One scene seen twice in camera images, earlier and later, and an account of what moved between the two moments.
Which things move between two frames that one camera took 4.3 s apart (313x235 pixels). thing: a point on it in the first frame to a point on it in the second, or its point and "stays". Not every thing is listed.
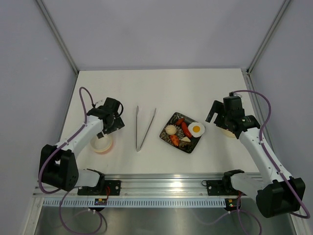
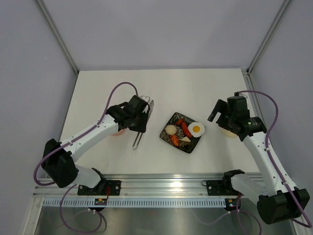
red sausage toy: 186,130 stays
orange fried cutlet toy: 175,140 stays
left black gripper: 117,125 to 142,128
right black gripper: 218,107 stays
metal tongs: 138,150 to 145,109
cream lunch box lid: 228,133 stays
